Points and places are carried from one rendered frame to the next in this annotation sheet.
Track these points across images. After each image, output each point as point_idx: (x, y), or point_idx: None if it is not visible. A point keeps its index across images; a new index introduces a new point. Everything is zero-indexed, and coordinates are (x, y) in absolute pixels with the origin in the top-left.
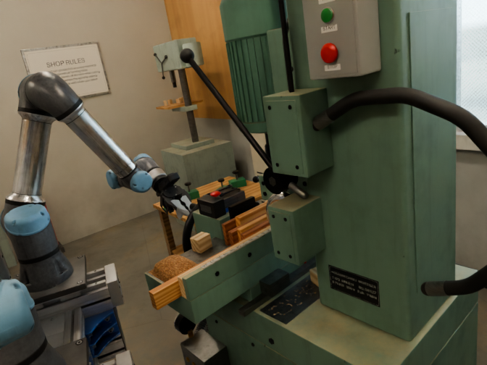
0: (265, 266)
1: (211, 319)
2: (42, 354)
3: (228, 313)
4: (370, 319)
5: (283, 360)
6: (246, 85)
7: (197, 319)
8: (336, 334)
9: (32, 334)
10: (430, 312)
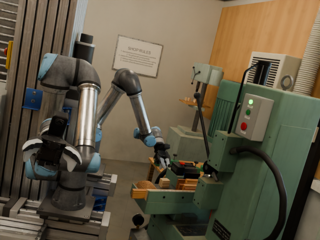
0: (188, 208)
1: (151, 224)
2: (82, 190)
3: (160, 222)
4: None
5: None
6: (216, 120)
7: (145, 212)
8: None
9: (83, 180)
10: None
